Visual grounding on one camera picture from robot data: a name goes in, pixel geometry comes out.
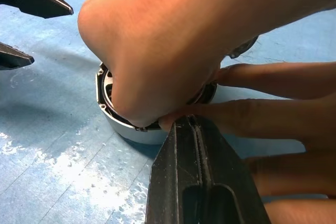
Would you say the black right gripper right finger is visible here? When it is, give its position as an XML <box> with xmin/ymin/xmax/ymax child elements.
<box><xmin>195</xmin><ymin>115</ymin><xmax>272</xmax><ymax>224</ymax></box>

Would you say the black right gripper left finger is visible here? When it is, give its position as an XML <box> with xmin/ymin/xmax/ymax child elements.
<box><xmin>144</xmin><ymin>115</ymin><xmax>211</xmax><ymax>224</ymax></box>

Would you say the grey motor housing copper stator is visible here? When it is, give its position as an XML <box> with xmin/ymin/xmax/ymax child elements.
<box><xmin>94</xmin><ymin>61</ymin><xmax>219</xmax><ymax>146</ymax></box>

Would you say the silver motor end cover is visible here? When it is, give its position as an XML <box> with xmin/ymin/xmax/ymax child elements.
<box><xmin>227</xmin><ymin>34</ymin><xmax>260</xmax><ymax>60</ymax></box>

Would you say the person's left hand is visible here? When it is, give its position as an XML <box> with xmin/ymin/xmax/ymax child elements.
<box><xmin>159</xmin><ymin>61</ymin><xmax>336</xmax><ymax>224</ymax></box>

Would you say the person's right hand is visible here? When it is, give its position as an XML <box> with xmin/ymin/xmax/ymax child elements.
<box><xmin>77</xmin><ymin>0</ymin><xmax>261</xmax><ymax>128</ymax></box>

